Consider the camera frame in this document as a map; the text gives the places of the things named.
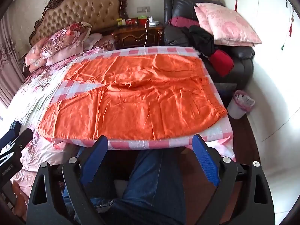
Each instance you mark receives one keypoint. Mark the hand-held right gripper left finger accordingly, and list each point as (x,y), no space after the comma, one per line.
(93,164)

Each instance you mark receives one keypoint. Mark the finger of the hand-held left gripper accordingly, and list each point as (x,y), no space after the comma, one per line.
(10,132)

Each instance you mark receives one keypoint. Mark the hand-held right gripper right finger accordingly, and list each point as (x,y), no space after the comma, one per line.
(206,161)

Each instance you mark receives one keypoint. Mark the orange towel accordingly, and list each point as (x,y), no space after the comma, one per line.
(140,103)

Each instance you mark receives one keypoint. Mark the person's left hand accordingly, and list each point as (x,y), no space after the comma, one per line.
(17,192)

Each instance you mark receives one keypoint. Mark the floral bed sheet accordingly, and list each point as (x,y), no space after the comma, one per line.
(35,91)

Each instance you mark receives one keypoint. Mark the person's blue jeans leg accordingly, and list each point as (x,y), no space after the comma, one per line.
(145,192)

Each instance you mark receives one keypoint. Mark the pink white checked cloth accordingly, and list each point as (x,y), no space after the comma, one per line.
(150,144)

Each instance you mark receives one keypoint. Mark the white trash bin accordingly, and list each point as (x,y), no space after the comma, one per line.
(236,109)

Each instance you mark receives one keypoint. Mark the pink patterned curtain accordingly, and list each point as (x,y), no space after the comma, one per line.
(9,63)

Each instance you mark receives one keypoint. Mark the floral pink pillows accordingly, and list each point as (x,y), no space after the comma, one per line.
(37,56)

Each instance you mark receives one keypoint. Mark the black leather armchair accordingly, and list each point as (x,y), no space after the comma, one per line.
(241,70)

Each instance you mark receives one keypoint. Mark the red cloth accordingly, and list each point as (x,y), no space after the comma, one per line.
(221,62)

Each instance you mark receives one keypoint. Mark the floral folded quilt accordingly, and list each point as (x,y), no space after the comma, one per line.
(68,37)

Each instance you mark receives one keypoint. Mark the maroon floral pillow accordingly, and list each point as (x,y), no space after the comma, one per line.
(103,43)

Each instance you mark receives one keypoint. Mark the black clothes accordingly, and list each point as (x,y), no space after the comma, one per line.
(201,39)

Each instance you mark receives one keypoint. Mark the carved wooden nightstand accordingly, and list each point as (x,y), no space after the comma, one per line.
(136,36)

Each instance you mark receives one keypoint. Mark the pink cloth on chair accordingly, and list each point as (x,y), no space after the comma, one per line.
(232,25)

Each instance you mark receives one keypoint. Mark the maroon cushion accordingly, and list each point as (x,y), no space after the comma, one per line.
(182,21)

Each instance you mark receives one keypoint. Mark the tufted carved headboard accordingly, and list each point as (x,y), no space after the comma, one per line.
(89,11)

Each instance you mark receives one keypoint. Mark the yellow green box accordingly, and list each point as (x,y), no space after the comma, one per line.
(120,22)

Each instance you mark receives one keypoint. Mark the white round device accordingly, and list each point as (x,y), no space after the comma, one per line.
(155,23)

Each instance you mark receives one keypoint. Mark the red cup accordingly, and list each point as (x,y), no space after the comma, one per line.
(134,21)

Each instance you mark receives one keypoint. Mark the red box with green lid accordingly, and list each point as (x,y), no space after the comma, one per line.
(143,21)

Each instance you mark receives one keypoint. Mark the white charger plug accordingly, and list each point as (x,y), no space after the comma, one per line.
(151,19)

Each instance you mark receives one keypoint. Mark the wall socket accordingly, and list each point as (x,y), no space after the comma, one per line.
(143,9)

